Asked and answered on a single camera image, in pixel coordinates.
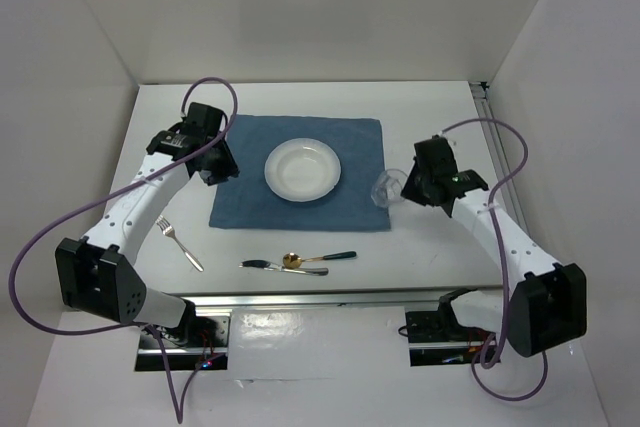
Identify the clear drinking glass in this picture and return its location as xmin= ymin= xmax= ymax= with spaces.
xmin=370 ymin=169 xmax=408 ymax=209

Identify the blue cloth napkin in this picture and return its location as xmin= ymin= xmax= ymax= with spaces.
xmin=209 ymin=115 xmax=391 ymax=232

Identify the silver fork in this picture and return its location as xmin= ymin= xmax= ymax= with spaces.
xmin=156 ymin=215 xmax=204 ymax=273

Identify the white bowl plate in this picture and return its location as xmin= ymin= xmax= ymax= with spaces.
xmin=264 ymin=138 xmax=342 ymax=203

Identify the gold spoon green handle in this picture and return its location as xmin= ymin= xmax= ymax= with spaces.
xmin=283 ymin=251 xmax=357 ymax=269

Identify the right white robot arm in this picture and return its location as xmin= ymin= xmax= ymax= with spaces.
xmin=402 ymin=136 xmax=587 ymax=357

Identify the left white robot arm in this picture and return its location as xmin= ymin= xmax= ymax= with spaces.
xmin=55 ymin=103 xmax=239 ymax=346

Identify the silver table knife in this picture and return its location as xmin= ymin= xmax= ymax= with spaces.
xmin=239 ymin=259 xmax=329 ymax=276

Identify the aluminium right side rail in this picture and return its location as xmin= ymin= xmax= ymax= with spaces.
xmin=469 ymin=81 xmax=529 ymax=234

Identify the aluminium rail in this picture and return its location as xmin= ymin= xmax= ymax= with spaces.
xmin=181 ymin=288 xmax=445 ymax=309
xmin=469 ymin=81 xmax=529 ymax=234

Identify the aluminium front rail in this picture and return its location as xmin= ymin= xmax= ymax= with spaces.
xmin=181 ymin=288 xmax=445 ymax=309

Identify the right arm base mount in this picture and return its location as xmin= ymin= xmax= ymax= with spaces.
xmin=397 ymin=288 xmax=491 ymax=367

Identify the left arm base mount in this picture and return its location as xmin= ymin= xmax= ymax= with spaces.
xmin=134 ymin=311 xmax=231 ymax=372

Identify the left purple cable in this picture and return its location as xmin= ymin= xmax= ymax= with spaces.
xmin=7 ymin=76 xmax=238 ymax=425

